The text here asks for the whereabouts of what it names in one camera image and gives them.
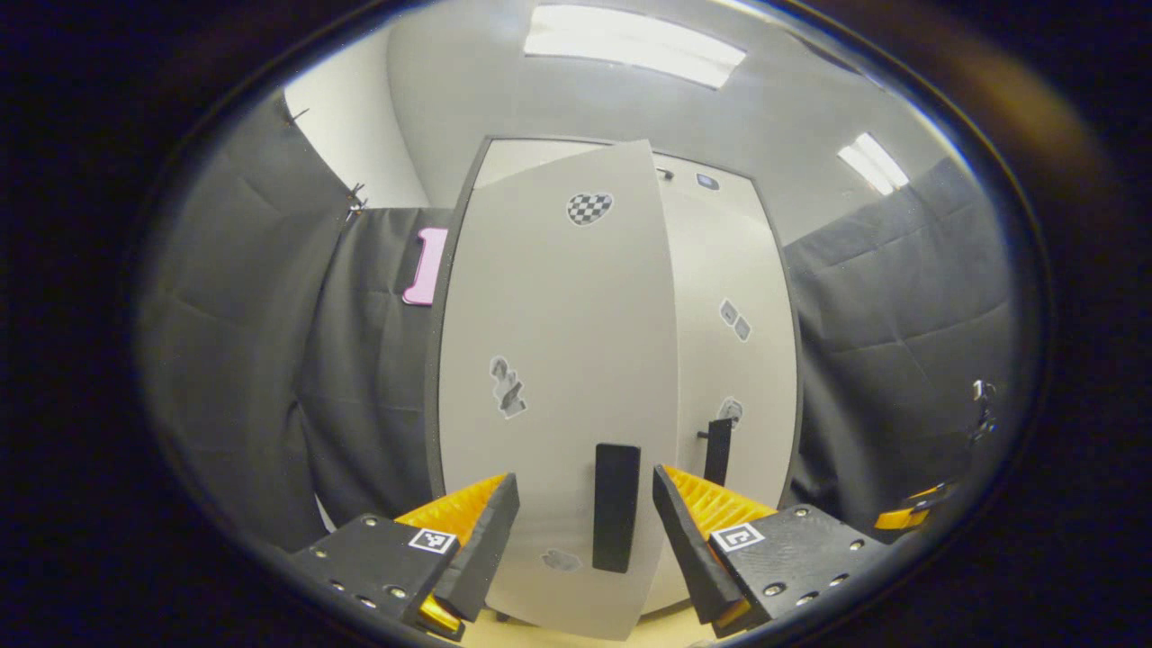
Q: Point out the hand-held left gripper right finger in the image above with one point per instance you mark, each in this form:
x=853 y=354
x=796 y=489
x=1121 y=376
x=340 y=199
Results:
x=688 y=549

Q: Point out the white grey cabinet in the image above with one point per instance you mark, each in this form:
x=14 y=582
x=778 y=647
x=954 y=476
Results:
x=513 y=157

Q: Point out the ceiling light panel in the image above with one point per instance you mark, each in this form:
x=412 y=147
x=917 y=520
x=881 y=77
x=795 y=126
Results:
x=634 y=45
x=873 y=162

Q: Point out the black tripod stand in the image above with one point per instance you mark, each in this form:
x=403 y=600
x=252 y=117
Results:
x=983 y=409

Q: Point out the black backdrop cloth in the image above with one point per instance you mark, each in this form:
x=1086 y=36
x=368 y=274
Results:
x=252 y=360

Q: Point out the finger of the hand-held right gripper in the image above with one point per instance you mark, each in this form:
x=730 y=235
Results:
x=900 y=517

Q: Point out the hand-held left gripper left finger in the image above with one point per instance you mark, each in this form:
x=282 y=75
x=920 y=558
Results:
x=486 y=549

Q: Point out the white cabinet door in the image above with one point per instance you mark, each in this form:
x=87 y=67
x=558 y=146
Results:
x=558 y=342
x=720 y=270

